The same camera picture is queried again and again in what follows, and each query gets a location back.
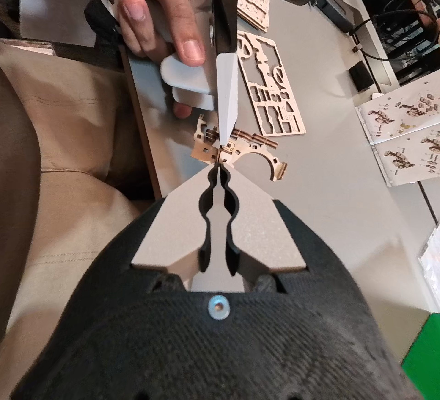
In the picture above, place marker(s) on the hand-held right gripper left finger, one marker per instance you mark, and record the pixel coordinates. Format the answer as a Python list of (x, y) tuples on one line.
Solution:
[(165, 235)]

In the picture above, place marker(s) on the instruction sheet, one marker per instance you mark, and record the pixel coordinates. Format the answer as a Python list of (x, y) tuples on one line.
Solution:
[(402, 114), (412, 162)]

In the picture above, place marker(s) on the clear plastic bag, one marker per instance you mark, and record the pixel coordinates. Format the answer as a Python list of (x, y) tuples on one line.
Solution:
[(431, 265)]

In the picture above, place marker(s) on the punched-out wooden sheet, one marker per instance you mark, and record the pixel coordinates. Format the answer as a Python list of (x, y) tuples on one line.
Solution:
[(264, 124)]

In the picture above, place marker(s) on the black box device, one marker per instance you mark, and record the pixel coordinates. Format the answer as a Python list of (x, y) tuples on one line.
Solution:
[(335, 11)]

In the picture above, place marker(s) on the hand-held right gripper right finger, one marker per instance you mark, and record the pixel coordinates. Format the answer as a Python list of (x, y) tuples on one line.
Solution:
[(268, 235)]

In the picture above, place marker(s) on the person's beige pants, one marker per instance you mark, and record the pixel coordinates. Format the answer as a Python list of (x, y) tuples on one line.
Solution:
[(68, 166)]

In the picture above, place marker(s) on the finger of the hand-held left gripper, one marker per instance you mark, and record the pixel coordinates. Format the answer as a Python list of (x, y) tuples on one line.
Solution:
[(227, 97)]

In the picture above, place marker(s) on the green plastic bin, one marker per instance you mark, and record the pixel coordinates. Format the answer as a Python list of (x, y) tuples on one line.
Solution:
[(424, 362)]

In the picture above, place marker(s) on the black power adapter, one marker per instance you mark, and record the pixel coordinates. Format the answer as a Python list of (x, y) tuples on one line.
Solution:
[(361, 76)]

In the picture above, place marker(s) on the grey desk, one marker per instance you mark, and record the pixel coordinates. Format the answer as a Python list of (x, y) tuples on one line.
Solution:
[(326, 217)]

